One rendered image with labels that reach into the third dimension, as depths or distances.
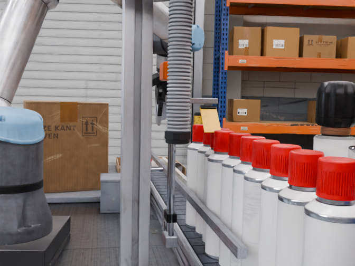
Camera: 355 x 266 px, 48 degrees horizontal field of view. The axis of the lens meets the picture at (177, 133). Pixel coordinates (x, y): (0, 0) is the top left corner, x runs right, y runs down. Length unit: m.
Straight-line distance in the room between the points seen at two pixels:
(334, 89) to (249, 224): 0.43
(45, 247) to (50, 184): 0.53
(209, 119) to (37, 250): 0.36
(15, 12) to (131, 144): 0.45
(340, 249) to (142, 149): 0.36
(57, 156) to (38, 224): 0.48
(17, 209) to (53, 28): 4.47
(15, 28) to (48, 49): 4.19
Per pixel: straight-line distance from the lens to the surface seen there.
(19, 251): 0.75
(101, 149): 1.26
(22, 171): 0.76
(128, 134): 0.62
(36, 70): 5.15
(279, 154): 0.45
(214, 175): 0.64
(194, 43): 1.14
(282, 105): 5.30
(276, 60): 4.41
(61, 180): 1.26
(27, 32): 0.94
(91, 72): 5.02
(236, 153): 0.59
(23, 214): 0.78
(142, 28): 0.63
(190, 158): 0.79
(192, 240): 0.75
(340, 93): 0.86
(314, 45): 4.66
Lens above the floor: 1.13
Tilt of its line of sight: 5 degrees down
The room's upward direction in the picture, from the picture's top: 1 degrees clockwise
